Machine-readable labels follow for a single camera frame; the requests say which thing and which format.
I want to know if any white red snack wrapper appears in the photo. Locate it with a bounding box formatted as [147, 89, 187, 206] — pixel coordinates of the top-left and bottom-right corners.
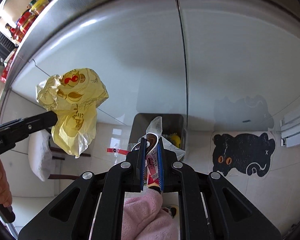
[143, 116, 180, 188]

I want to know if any yellow paper bag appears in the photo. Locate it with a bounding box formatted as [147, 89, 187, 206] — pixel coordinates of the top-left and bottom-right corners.
[36, 68, 109, 158]

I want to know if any yellow mesh trash item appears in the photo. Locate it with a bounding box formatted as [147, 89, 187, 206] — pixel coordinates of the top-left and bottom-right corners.
[168, 133, 181, 148]

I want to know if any dark grey trash bin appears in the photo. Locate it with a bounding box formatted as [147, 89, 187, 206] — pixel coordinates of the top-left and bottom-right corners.
[128, 113, 186, 160]

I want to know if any person's left hand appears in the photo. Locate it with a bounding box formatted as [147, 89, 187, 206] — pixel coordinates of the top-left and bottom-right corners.
[0, 160, 12, 207]

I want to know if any white cushioned wooden stool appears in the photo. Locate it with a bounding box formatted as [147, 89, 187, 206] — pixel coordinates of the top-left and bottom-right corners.
[27, 128, 92, 182]

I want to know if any pink fleece trouser leg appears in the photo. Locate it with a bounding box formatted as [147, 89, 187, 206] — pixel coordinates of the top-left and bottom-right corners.
[121, 186, 178, 239]

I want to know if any red packet on counter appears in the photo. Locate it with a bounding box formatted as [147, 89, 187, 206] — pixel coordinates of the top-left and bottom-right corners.
[0, 48, 17, 83]

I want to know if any black cat floor mat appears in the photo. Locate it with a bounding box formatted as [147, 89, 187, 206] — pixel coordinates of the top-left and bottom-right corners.
[212, 132, 276, 178]

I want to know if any black dish rack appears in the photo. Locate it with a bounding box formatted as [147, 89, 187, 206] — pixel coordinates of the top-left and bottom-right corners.
[0, 31, 16, 62]

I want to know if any dark sauce bottle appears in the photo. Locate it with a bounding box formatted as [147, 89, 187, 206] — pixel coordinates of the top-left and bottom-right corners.
[5, 23, 24, 43]

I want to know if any red label sauce jar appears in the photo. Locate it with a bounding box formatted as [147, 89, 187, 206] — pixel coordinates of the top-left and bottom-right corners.
[17, 10, 37, 34]

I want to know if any yellow lid sauce jar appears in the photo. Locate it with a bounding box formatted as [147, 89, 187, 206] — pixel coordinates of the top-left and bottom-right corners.
[31, 0, 50, 15]

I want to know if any white sliding door rail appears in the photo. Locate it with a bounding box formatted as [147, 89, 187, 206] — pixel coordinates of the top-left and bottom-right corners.
[280, 106, 300, 148]

